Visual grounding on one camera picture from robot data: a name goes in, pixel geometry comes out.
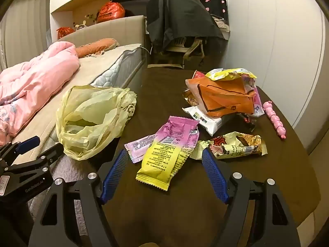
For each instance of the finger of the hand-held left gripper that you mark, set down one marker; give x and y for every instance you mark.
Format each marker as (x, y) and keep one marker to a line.
(27, 142)
(51, 154)

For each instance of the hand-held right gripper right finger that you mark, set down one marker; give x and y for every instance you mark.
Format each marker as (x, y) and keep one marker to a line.
(213, 175)

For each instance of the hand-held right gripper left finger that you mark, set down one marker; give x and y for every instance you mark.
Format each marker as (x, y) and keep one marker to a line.
(115, 175)

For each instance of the cartoon print snack wrapper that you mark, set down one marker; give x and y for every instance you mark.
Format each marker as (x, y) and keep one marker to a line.
(231, 146)

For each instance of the small pink wrapper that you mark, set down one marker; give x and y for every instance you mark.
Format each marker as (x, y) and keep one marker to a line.
(140, 145)

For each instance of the pink yellow snack wrapper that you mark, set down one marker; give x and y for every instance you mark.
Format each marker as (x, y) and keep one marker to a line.
(162, 157)

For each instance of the yellow plastic bag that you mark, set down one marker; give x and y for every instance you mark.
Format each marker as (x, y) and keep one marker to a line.
(84, 113)

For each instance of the white wet wipes pack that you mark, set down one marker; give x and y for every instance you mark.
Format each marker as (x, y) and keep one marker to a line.
(205, 122)

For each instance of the black red wrapper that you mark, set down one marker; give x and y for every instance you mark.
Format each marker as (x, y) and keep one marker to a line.
(248, 121)

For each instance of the orange shopping bag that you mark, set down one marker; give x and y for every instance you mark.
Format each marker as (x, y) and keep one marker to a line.
(221, 100)

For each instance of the brown gold wrapper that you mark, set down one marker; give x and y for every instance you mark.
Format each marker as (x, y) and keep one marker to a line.
(190, 99)

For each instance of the pink cartoon snack packet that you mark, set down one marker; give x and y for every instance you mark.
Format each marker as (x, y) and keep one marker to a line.
(258, 105)

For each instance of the red white packet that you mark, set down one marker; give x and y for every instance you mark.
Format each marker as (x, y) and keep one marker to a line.
(200, 74)

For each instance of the yellow snack packet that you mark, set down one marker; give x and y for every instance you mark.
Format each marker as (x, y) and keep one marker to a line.
(231, 74)

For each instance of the pink quilt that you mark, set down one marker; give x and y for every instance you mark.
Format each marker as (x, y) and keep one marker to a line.
(30, 77)

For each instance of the pink caterpillar toy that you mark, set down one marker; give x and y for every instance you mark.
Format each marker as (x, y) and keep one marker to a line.
(273, 119)

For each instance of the brown tablecloth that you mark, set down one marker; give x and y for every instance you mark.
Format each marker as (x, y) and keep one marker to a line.
(164, 95)

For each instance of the white quilted mattress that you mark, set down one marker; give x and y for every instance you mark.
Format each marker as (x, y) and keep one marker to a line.
(113, 69)

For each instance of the bed with beige mattress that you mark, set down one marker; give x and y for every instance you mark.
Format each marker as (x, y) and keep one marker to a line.
(102, 61)

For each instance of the white curtain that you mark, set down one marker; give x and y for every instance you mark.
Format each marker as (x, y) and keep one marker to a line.
(23, 30)

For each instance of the orange pillow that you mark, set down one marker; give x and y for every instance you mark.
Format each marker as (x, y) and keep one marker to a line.
(95, 46)

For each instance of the small orange plastic bag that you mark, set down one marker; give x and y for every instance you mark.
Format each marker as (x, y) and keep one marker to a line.
(65, 33)

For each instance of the white rabbit ornament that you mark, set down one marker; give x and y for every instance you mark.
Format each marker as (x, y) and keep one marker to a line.
(81, 25)

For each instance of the beige upholstered headboard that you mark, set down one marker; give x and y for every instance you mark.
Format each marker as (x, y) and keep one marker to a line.
(115, 29)

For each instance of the small decorative plant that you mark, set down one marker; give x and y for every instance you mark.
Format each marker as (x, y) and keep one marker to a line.
(90, 16)

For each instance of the beige cloth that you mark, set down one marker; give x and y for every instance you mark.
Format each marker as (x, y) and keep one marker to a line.
(221, 23)

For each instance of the large orange plastic bag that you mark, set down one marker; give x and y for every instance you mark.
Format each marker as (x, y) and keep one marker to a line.
(110, 11)

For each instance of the chair with dark jacket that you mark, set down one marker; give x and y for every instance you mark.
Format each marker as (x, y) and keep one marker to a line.
(180, 12)

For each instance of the black bag with pink hearts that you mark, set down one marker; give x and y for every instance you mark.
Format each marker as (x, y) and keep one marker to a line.
(213, 2)

